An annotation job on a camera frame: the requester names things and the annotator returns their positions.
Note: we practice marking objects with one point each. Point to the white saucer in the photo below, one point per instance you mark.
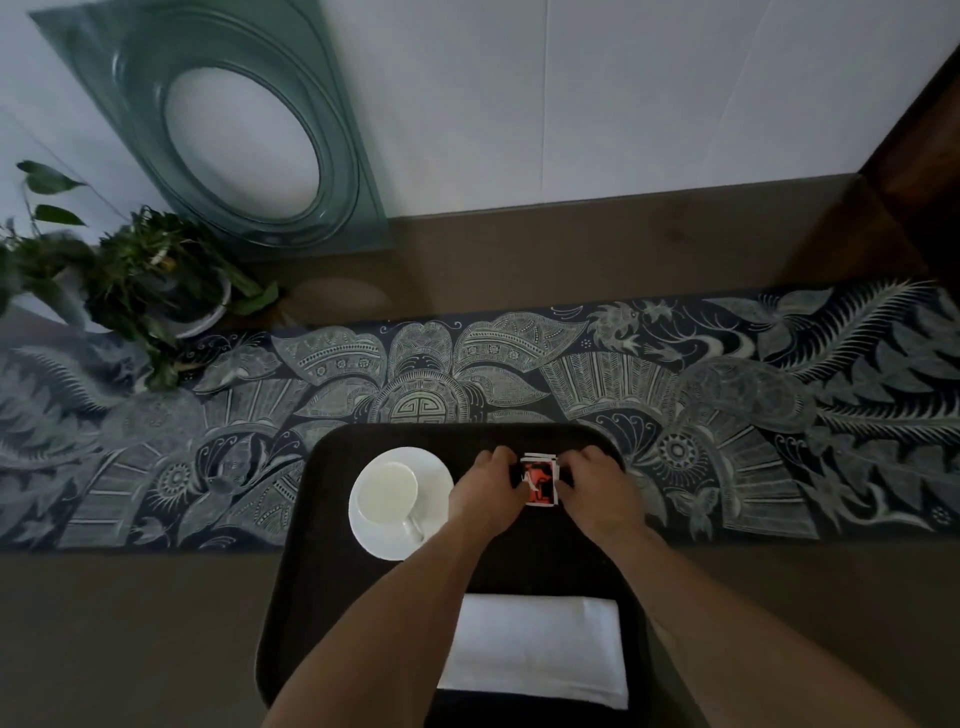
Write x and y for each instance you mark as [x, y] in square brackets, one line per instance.
[435, 480]

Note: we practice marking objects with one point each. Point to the white cup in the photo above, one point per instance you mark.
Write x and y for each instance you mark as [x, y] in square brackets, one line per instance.
[386, 491]

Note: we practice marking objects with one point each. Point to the green glass panel round hole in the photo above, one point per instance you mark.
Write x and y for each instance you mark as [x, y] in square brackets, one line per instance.
[345, 150]

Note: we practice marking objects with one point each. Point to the green potted plant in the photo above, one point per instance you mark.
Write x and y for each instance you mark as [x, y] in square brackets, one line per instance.
[135, 277]

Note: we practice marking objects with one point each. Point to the person's right hand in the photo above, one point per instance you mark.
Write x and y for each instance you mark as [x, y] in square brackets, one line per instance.
[604, 499]

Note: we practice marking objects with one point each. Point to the person's left hand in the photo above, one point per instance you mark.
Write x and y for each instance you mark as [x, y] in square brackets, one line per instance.
[487, 495]

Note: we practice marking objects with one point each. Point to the dark brown tray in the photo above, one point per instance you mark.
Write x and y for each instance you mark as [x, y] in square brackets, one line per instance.
[322, 600]

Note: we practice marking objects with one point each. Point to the white napkin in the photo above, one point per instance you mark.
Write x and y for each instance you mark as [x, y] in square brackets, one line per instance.
[532, 645]

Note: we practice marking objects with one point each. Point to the dark patterned table runner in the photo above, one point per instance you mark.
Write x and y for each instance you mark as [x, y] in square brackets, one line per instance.
[750, 420]

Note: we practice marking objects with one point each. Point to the white plant pot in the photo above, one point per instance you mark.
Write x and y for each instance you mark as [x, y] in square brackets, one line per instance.
[214, 311]

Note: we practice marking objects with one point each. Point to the person's right forearm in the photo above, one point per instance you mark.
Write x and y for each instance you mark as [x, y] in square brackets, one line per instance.
[735, 645]

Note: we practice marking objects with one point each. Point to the person's left forearm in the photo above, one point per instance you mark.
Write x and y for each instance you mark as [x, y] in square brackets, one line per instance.
[375, 637]

